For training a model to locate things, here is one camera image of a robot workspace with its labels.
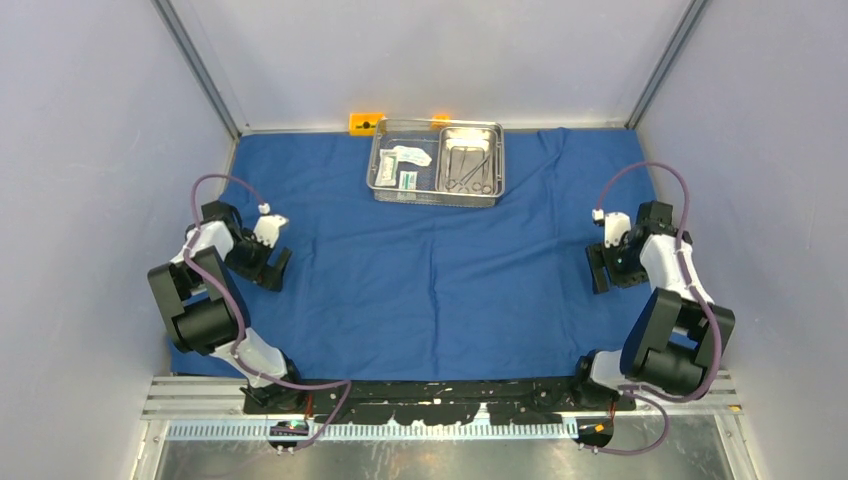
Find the large orange plastic block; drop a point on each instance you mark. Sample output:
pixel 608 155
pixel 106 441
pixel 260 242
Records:
pixel 364 123

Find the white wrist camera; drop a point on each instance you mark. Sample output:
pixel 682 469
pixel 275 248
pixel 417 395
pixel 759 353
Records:
pixel 269 226
pixel 615 226

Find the wire mesh instrument basket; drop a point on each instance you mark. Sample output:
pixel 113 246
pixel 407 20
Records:
pixel 417 133

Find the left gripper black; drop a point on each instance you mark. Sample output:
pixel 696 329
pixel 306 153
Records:
pixel 263 275

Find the steel surgical forceps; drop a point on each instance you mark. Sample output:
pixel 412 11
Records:
pixel 475 180

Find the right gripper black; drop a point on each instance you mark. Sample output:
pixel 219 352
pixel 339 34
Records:
pixel 596 260

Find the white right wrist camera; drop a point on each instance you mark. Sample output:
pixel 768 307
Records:
pixel 615 226

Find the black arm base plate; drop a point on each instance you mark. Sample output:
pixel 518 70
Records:
pixel 541 400

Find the white sterile pouch packet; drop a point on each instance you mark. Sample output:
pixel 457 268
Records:
pixel 387 168

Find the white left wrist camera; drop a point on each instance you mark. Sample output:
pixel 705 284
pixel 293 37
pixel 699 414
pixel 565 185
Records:
pixel 269 226

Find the aluminium front frame rail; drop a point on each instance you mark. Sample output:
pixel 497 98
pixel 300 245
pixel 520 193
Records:
pixel 216 408

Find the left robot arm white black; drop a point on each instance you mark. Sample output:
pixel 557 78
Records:
pixel 204 313

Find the steel surgical scissors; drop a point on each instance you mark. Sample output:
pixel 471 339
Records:
pixel 454 167

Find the clear plastic packet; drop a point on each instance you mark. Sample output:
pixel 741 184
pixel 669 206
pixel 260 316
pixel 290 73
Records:
pixel 413 155

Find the blue surgical drape cloth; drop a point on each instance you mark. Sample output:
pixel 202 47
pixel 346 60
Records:
pixel 387 291

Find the small orange plastic block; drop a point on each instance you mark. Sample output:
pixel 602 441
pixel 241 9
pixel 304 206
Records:
pixel 440 121

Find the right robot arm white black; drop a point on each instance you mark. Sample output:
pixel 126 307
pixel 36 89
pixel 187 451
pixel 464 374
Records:
pixel 680 333

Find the green white small packet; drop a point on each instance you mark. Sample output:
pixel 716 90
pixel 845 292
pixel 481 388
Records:
pixel 408 180

